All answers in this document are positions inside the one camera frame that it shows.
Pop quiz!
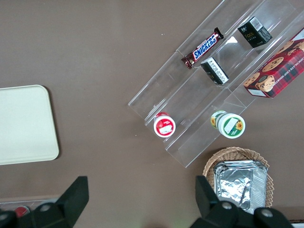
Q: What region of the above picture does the green sunflower lidded cup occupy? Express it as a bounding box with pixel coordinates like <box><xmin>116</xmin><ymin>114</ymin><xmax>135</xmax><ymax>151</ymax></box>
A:
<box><xmin>210</xmin><ymin>110</ymin><xmax>246</xmax><ymax>139</ymax></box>

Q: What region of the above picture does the red tartan cookie box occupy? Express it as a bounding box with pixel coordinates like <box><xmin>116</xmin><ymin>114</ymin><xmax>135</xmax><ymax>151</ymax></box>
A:
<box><xmin>243</xmin><ymin>28</ymin><xmax>304</xmax><ymax>99</ymax></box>

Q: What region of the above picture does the red lidded yogurt cup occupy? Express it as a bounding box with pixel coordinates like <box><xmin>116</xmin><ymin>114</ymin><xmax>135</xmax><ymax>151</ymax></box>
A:
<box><xmin>153</xmin><ymin>112</ymin><xmax>176</xmax><ymax>138</ymax></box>

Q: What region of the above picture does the Snickers chocolate bar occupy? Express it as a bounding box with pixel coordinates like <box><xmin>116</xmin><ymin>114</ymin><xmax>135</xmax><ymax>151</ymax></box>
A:
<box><xmin>181</xmin><ymin>27</ymin><xmax>225</xmax><ymax>70</ymax></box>

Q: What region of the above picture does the cream plastic tray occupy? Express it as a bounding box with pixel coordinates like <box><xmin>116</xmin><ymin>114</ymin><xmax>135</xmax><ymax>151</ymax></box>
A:
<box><xmin>0</xmin><ymin>85</ymin><xmax>60</xmax><ymax>166</ymax></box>

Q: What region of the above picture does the clear acrylic tiered shelf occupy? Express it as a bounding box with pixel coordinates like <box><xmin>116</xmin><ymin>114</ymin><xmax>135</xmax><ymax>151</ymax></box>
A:
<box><xmin>127</xmin><ymin>0</ymin><xmax>304</xmax><ymax>169</ymax></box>

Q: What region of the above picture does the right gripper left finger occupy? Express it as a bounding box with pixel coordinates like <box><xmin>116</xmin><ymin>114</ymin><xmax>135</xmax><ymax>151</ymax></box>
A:
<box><xmin>0</xmin><ymin>176</ymin><xmax>90</xmax><ymax>228</ymax></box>

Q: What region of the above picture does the black box with gold lettering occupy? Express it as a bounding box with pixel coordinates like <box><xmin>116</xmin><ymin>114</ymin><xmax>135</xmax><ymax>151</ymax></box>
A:
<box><xmin>237</xmin><ymin>16</ymin><xmax>273</xmax><ymax>49</ymax></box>

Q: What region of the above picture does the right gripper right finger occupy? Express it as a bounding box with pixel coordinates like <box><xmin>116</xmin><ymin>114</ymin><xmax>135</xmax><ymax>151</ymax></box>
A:
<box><xmin>190</xmin><ymin>175</ymin><xmax>295</xmax><ymax>228</ymax></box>

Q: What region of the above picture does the woven wicker basket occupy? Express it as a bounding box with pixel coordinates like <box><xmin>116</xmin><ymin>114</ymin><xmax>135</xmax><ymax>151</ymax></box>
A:
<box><xmin>202</xmin><ymin>146</ymin><xmax>274</xmax><ymax>208</ymax></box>

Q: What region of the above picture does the silver aluminium foil container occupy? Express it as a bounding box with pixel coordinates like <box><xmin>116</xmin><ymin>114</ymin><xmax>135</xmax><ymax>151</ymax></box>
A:
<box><xmin>213</xmin><ymin>160</ymin><xmax>269</xmax><ymax>215</ymax></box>

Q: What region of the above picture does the black box with white label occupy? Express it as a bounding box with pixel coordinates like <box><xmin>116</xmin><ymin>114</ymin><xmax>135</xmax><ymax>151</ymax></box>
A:
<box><xmin>200</xmin><ymin>57</ymin><xmax>229</xmax><ymax>86</ymax></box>

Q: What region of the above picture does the red round button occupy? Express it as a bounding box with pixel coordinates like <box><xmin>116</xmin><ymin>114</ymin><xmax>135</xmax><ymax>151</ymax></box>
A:
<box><xmin>14</xmin><ymin>206</ymin><xmax>30</xmax><ymax>218</ymax></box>

